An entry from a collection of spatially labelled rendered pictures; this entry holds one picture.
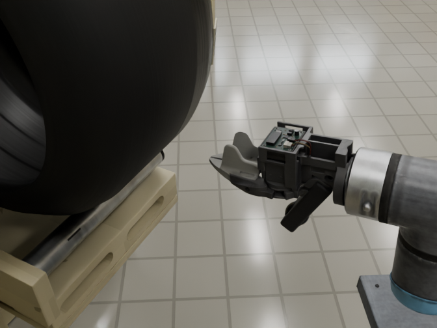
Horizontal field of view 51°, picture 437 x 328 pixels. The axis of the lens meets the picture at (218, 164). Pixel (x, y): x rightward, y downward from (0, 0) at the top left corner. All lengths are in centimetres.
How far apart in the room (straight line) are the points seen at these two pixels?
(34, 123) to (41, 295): 43
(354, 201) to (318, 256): 135
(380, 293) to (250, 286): 79
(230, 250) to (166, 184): 104
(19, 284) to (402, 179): 51
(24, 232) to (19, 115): 24
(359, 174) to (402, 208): 6
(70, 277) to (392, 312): 66
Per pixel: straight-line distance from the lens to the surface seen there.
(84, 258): 79
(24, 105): 104
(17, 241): 94
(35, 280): 67
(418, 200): 58
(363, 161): 59
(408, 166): 59
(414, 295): 67
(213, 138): 250
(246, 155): 69
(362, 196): 59
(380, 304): 108
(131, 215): 84
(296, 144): 60
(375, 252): 201
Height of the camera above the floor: 145
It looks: 39 degrees down
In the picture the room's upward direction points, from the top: straight up
